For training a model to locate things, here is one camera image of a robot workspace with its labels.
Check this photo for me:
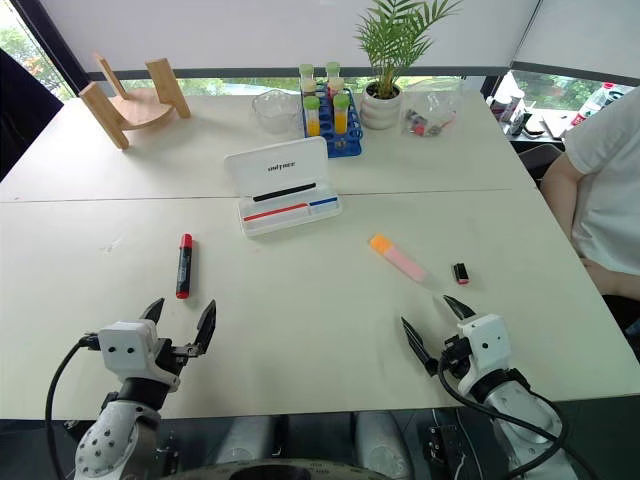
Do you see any green palm plant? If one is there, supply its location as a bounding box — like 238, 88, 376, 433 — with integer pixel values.
354, 0, 464, 99

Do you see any black marker with red cap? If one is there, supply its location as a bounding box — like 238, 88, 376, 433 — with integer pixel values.
175, 232, 196, 301

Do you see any clear glass bowl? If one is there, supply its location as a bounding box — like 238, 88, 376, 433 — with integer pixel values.
250, 88, 302, 136

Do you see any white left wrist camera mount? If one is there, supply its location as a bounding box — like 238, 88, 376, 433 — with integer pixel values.
96, 319, 182, 393

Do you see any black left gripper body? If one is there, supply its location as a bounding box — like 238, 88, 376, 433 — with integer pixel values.
153, 338, 202, 385

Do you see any dark chair back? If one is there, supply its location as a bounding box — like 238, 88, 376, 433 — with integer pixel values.
0, 46, 66, 184

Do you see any pink highlighter with orange cap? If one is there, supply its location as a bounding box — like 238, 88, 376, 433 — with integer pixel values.
368, 232, 447, 294

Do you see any black pen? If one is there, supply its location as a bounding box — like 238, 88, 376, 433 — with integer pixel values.
252, 182, 318, 204

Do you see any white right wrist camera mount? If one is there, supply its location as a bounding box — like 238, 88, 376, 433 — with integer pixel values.
456, 313, 510, 397

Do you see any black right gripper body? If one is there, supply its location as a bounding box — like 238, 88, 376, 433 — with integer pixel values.
438, 334, 474, 384

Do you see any plastic bottle with red label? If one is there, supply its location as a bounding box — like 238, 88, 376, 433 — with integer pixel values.
573, 81, 622, 127

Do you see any white pen case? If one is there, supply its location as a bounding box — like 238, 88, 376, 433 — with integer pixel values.
222, 135, 344, 239

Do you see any wooden stand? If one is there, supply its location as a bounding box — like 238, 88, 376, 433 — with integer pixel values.
77, 50, 193, 152

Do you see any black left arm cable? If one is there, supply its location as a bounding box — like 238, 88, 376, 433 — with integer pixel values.
44, 338, 101, 480

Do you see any green capped tube orange liquid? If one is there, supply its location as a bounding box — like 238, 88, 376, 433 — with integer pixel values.
332, 93, 351, 136
303, 95, 322, 138

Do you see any clear plastic bag with parts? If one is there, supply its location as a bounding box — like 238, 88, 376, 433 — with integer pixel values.
399, 76, 464, 141

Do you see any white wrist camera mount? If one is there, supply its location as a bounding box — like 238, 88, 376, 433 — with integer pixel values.
456, 313, 510, 397
96, 319, 182, 393

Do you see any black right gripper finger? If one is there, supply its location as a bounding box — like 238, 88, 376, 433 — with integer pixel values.
442, 294, 477, 322
400, 315, 438, 378

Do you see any blue test tube rack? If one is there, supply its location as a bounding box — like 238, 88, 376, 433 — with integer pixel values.
300, 83, 366, 160

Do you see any black office chair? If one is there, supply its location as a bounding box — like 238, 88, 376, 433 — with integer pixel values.
517, 143, 567, 191

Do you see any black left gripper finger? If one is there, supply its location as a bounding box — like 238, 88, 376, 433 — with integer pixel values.
191, 299, 218, 357
138, 297, 166, 324

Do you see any grey rounded robot leg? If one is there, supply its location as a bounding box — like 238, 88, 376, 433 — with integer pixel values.
355, 411, 415, 480

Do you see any person in white shirt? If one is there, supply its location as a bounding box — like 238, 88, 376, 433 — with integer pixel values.
563, 84, 640, 277

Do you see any white ribbed plant pot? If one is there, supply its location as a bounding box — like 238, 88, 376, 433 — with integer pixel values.
360, 80, 405, 132

